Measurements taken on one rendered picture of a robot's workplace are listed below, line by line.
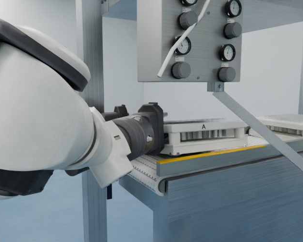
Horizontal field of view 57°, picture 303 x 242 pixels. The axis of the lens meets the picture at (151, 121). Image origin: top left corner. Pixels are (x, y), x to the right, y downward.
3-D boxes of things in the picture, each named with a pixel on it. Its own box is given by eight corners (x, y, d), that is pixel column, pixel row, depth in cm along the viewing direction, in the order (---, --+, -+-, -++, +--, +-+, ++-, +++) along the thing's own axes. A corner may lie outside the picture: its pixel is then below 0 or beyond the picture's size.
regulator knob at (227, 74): (225, 82, 60) (225, 61, 59) (217, 82, 62) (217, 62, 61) (236, 82, 62) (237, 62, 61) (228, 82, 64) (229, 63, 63)
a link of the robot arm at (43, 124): (126, 126, 40) (103, 87, 20) (89, 192, 38) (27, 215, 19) (62, 91, 40) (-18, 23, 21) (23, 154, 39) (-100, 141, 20)
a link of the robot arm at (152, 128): (135, 102, 68) (105, 107, 57) (171, 102, 63) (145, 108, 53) (137, 152, 70) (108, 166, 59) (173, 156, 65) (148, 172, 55)
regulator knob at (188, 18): (185, 27, 53) (185, 3, 53) (177, 29, 55) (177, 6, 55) (199, 29, 55) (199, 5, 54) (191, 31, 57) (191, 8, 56)
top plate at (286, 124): (309, 131, 91) (309, 125, 90) (248, 122, 112) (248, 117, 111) (347, 126, 103) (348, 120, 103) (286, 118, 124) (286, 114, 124)
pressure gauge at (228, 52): (222, 61, 60) (223, 43, 60) (218, 61, 62) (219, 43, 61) (235, 61, 62) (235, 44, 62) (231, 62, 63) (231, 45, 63)
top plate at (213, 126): (192, 128, 98) (191, 122, 98) (247, 127, 76) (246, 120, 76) (128, 133, 86) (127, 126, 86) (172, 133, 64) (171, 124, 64)
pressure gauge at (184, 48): (175, 54, 54) (175, 34, 54) (171, 54, 55) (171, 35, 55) (191, 55, 56) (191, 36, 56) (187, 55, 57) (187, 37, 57)
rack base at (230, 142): (193, 142, 97) (192, 136, 98) (248, 145, 76) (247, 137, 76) (129, 149, 86) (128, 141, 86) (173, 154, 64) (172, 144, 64)
